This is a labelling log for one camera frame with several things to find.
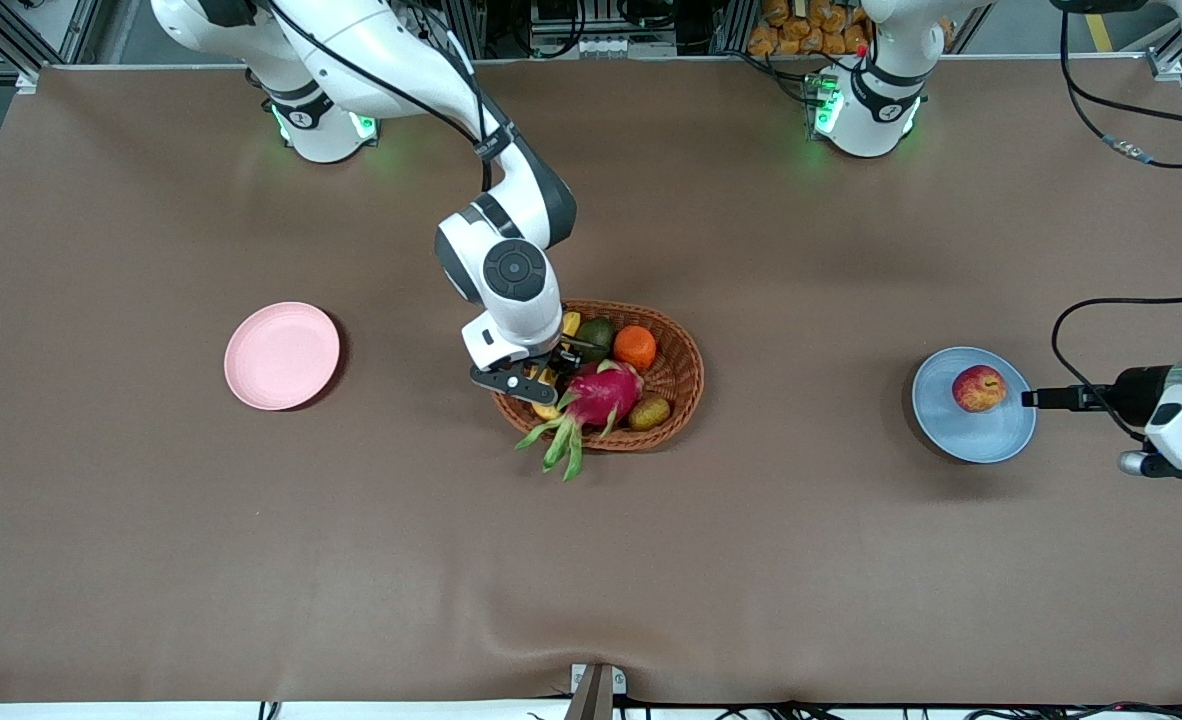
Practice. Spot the black right camera mount bracket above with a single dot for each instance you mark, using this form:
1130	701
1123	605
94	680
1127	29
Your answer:
511	383

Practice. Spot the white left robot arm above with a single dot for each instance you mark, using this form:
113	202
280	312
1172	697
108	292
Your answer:
866	125

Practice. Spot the metal camera bracket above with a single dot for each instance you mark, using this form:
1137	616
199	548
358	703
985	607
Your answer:
596	695

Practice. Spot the orange fruit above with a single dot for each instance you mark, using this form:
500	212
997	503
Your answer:
635	348

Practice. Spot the brown kiwi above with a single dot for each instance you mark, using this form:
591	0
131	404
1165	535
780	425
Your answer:
650	412

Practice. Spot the brown table cloth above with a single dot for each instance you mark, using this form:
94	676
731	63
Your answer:
591	560

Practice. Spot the blue plate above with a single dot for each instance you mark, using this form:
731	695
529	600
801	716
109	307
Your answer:
971	435

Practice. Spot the aluminium frame profile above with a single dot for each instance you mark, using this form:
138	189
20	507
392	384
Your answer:
1166	60
1	35

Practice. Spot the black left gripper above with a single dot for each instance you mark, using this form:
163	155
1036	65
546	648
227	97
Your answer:
1138	394

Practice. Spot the grey electronics box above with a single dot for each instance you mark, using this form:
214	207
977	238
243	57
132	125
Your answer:
601	45

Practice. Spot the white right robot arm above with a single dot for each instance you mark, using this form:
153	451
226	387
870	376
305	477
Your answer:
516	268

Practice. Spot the bag of orange items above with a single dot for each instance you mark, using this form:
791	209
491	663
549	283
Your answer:
801	30

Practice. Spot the pink plate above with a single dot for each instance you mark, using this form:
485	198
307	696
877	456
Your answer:
281	355

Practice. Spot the pink dragon fruit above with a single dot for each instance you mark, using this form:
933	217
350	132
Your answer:
603	395

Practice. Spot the red apple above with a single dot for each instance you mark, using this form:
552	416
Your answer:
979	389

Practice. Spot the green avocado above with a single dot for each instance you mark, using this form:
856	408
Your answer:
601	332

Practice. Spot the yellow banana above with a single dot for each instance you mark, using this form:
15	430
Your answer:
571	324

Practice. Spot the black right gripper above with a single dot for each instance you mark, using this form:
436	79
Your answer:
563	357

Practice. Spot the brown wicker basket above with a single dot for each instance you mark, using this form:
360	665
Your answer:
676	375

